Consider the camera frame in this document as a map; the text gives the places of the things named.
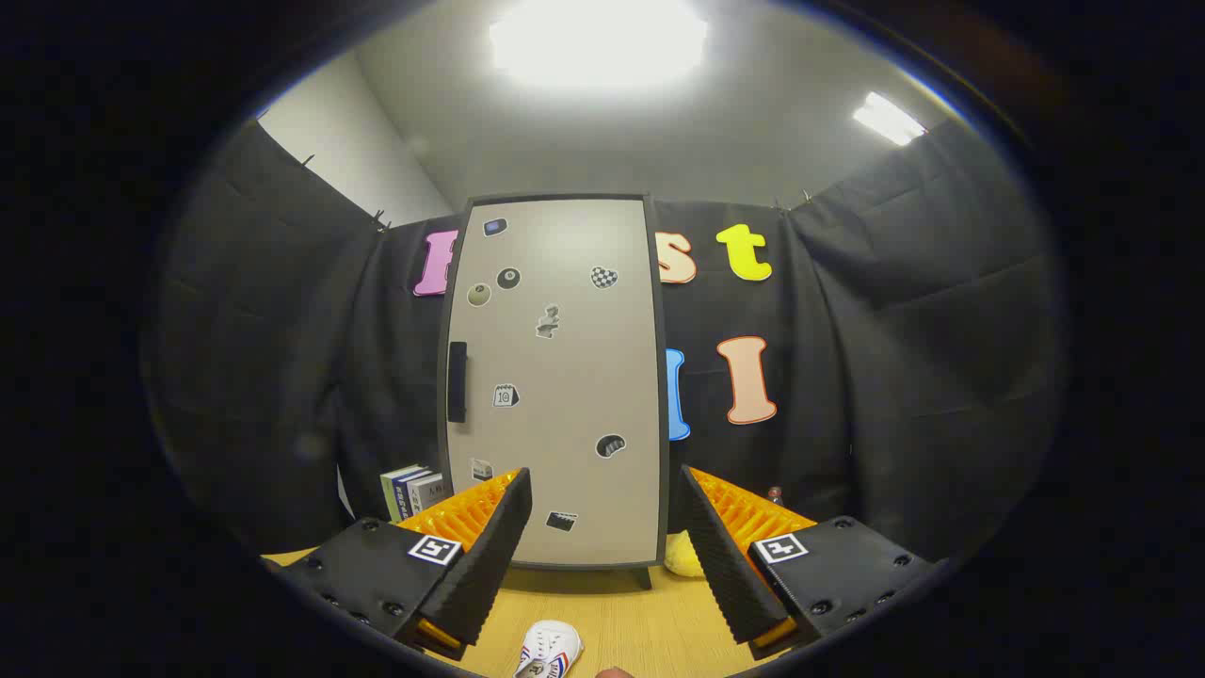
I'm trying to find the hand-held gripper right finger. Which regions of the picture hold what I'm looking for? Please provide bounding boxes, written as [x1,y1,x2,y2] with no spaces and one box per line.
[680,466,942,660]

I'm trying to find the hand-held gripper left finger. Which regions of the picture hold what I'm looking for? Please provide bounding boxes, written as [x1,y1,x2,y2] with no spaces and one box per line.
[278,468,534,660]

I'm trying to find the dark grey shoe cabinet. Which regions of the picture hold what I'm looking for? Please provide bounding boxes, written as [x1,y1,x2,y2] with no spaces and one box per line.
[438,193,671,590]

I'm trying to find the white shoe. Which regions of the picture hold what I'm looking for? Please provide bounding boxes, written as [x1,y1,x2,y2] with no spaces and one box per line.
[513,620,585,678]

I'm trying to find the black door handle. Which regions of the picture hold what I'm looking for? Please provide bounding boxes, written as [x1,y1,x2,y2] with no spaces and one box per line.
[447,342,469,423]

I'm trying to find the grey shoe cabinet door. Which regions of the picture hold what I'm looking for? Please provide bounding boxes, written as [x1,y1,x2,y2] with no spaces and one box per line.
[442,198,666,569]

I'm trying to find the yellow plush toy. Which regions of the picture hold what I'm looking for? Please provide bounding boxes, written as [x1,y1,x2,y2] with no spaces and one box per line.
[664,532,707,578]

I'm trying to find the blue spine book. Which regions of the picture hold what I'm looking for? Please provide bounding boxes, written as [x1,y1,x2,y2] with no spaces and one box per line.
[395,469,434,517]

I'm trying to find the green spine book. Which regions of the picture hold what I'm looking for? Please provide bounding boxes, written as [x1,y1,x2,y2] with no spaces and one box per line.
[380,466,415,522]

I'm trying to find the black backdrop cloth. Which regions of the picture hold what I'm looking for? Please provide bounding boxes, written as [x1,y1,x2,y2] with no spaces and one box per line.
[141,118,1069,566]

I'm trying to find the small ceiling light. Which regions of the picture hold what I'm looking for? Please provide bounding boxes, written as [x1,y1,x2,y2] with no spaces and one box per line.
[852,91,928,147]

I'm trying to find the large ceiling light panel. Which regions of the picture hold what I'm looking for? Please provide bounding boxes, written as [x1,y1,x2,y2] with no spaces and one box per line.
[488,0,709,90]

